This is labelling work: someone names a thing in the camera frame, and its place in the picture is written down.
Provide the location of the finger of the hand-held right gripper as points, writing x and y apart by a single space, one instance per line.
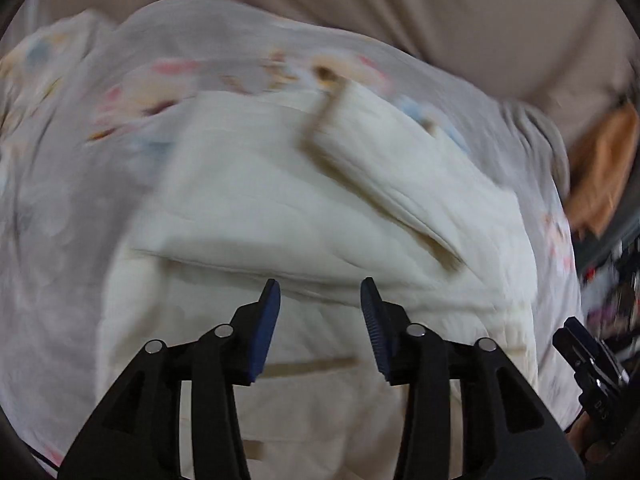
582 350

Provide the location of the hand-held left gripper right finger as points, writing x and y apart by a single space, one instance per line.
374 330

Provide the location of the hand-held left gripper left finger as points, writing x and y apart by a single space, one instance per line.
265 330

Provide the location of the cream quilted garment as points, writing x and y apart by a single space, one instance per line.
280 200

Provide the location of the person's right hand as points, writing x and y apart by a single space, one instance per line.
587 435

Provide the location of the dark mixed clutter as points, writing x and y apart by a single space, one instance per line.
612 295

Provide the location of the orange cloth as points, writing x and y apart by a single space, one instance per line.
605 160

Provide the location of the grey floral blanket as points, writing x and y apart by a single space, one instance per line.
65 220

